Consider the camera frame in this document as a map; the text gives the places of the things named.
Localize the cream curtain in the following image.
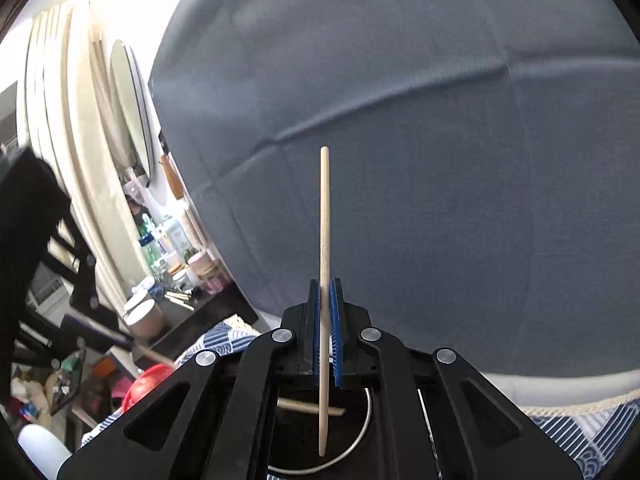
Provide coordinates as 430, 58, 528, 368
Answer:
24, 0, 146, 293

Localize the green glass bottle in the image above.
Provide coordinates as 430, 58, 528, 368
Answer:
139, 214, 160, 267

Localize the white vented appliance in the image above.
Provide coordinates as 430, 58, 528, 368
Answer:
27, 265, 69, 312

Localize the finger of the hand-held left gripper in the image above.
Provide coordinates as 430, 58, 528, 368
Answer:
47, 212, 98, 312
62, 312, 137, 354

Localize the white plastic bottle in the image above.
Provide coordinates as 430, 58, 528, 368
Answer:
162, 216, 189, 257

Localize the grey fabric sofa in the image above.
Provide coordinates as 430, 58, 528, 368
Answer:
148, 0, 640, 377

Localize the pink jar with beige lid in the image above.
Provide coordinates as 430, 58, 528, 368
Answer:
189, 251, 217, 278

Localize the white round object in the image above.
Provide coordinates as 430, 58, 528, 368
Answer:
17, 424, 72, 479

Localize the black cup with metal rim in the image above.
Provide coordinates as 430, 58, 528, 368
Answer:
265, 385, 374, 476

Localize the blue white patterned tablecloth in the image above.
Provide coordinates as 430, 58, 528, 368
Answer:
82, 315, 632, 479

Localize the white ceramic jar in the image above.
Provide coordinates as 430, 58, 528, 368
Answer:
122, 299, 166, 339

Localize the pile of assorted clutter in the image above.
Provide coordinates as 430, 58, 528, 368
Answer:
10, 350, 128, 423

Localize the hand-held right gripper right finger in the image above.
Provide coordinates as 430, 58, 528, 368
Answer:
330, 278, 584, 480

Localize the round wall mirror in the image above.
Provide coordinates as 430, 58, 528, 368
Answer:
109, 39, 154, 182

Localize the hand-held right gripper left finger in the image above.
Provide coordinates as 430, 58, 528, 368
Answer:
57, 280, 321, 480

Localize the wooden rolling pin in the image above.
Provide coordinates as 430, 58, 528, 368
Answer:
159, 154, 185, 200

